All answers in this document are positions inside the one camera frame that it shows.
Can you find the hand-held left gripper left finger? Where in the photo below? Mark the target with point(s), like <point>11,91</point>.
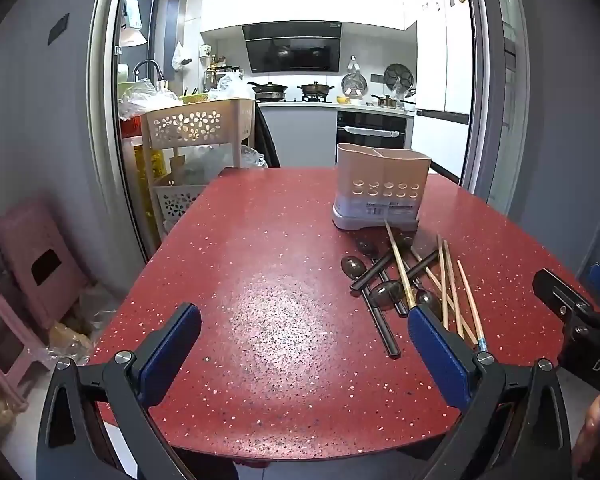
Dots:
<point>172,350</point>

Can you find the beige plastic utensil holder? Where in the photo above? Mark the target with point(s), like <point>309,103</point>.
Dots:
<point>380,180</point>

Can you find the black range hood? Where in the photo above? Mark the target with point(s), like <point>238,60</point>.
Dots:
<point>290,52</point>

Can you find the cooking pot with lid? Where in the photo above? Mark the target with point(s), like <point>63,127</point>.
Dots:
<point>316,90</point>

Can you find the spice rack with bottles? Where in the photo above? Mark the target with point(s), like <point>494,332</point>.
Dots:
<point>217,67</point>

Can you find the black wok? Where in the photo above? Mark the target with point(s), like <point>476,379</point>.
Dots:
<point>269,91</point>

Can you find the beige flower-pattern storage cart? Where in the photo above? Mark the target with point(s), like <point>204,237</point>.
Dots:
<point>195,125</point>

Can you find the brown snack bag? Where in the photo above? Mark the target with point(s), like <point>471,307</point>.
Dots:
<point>70,337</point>

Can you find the white wall cabinets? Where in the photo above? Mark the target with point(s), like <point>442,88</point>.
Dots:
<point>305,0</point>

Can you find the black kitchen faucet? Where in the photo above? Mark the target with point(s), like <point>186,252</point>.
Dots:
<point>158,72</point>

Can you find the dark wall switch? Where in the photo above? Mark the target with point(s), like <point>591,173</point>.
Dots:
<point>57,28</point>

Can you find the clear plastic bag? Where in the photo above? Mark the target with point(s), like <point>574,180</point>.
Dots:
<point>205,160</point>

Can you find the black hanging jacket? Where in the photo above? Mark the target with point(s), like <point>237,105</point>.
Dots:
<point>267,145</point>

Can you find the black built-in oven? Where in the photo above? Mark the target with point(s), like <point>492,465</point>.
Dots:
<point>375,120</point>

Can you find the person's right hand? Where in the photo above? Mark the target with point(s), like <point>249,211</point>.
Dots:
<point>592,425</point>

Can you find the grey sliding door frame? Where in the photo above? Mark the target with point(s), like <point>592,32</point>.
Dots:
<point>105,110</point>

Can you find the clear crumpled plastic bags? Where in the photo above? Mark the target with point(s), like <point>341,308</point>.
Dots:
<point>140,100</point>

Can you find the white hanging plastic bag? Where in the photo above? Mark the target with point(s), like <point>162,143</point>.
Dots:
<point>180,57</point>

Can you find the round metal steamer rack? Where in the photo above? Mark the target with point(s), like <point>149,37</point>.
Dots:
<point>399,77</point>

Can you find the white refrigerator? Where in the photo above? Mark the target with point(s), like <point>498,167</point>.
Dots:
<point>440,60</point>

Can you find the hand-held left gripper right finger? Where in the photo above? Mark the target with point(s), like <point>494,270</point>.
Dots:
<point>440,355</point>

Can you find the round metal plate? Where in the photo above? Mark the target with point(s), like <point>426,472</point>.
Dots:
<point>354,85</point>

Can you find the yellow oil bottle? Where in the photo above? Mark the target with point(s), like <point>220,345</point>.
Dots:
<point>152,170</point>

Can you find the small steel pot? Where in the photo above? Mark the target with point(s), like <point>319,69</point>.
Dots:
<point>387,101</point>

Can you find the blue hanging bag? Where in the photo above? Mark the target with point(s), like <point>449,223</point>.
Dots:
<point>132,10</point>

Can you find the grey base cabinet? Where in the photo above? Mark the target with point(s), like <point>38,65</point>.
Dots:
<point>305,135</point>

